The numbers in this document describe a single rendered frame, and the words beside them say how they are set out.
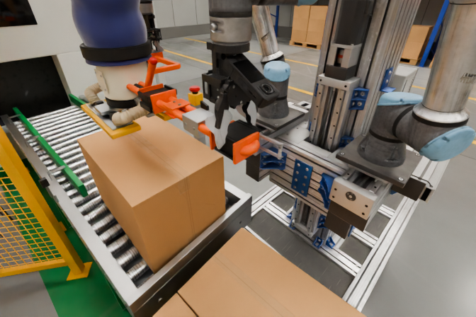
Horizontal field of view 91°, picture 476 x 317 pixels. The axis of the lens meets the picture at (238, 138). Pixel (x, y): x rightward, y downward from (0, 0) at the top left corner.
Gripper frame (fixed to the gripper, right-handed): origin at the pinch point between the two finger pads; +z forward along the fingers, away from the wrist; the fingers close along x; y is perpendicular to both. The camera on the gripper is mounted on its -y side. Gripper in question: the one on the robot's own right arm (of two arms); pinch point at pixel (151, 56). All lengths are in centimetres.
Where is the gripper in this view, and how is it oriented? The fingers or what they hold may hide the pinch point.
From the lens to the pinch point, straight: 137.9
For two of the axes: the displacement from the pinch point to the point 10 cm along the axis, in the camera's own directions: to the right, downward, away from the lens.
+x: 7.0, -3.7, 6.0
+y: 7.1, 3.7, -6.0
